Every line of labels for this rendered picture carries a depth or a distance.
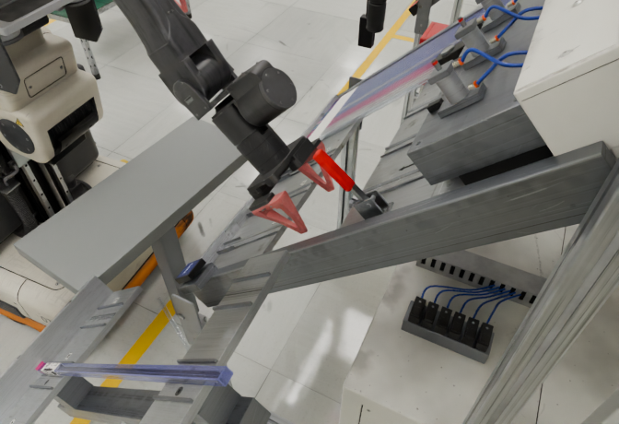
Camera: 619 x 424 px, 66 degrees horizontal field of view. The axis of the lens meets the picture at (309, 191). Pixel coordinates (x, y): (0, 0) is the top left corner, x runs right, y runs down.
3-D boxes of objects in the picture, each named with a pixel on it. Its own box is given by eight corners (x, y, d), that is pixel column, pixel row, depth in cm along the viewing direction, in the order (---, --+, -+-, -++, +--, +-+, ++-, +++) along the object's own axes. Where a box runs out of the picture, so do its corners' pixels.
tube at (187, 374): (41, 374, 76) (36, 370, 76) (49, 366, 77) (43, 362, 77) (225, 387, 42) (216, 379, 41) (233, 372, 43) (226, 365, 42)
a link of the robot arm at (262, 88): (204, 60, 70) (169, 89, 64) (248, 15, 62) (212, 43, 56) (260, 122, 73) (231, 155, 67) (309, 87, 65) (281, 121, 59)
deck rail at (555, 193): (207, 308, 90) (184, 285, 88) (214, 300, 91) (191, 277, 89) (637, 211, 39) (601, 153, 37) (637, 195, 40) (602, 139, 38)
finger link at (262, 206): (333, 204, 70) (292, 156, 68) (312, 238, 66) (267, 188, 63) (305, 216, 75) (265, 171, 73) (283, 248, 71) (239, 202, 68)
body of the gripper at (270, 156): (312, 143, 71) (280, 105, 69) (280, 185, 65) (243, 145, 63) (286, 158, 76) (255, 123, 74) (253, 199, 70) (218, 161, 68)
